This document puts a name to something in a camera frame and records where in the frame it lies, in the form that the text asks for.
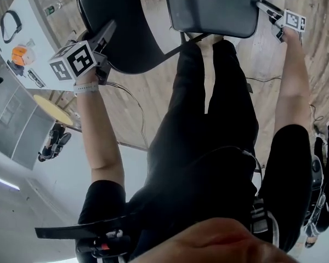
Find person's left forearm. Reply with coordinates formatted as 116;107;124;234
75;70;126;173

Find white rectangular table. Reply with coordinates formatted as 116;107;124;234
0;0;76;92

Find thin floor cable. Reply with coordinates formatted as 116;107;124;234
308;102;325;123

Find yellow round table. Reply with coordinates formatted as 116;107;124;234
32;94;73;126

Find black floor cable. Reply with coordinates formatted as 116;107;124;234
245;75;282;93

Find black box with red button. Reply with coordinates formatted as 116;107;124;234
75;228;131;259

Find person's face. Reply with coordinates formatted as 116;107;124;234
124;216;299;263

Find black head mount band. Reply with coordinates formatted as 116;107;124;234
35;212;138;241

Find orange and white object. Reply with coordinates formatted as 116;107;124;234
11;44;36;67

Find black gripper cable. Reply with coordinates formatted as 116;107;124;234
106;82;149;149

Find person's black trousers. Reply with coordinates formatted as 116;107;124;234
148;39;260;175

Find black folding chair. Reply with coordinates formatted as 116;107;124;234
76;0;261;75

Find white wrist band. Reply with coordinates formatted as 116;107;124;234
73;81;99;94

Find black strap loop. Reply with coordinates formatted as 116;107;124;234
1;10;24;44

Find white ceiling light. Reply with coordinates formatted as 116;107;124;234
0;173;20;191

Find person's black shirt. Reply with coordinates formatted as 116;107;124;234
78;123;313;260

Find dark blue cloth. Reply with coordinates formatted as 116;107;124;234
7;60;25;78

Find black white shoulder strap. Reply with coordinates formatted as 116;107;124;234
251;197;280;248

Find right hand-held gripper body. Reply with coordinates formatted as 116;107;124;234
270;9;307;43

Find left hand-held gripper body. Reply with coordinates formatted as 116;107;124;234
48;38;111;87

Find black glasses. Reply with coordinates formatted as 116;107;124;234
27;68;46;89

